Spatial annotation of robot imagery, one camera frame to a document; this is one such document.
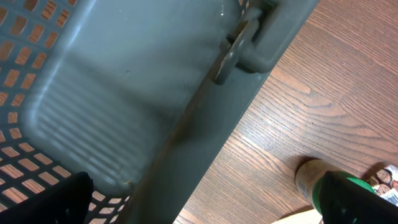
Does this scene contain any green round lid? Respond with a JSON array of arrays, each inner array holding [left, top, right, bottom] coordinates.
[[295, 159, 376, 214]]

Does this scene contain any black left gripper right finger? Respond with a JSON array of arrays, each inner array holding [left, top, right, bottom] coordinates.
[[319, 171, 397, 224]]

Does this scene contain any grey plastic mesh basket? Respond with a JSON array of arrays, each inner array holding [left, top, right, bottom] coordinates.
[[1, 0, 317, 223]]

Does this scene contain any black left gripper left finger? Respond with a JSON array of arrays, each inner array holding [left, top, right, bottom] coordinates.
[[1, 172, 94, 224]]

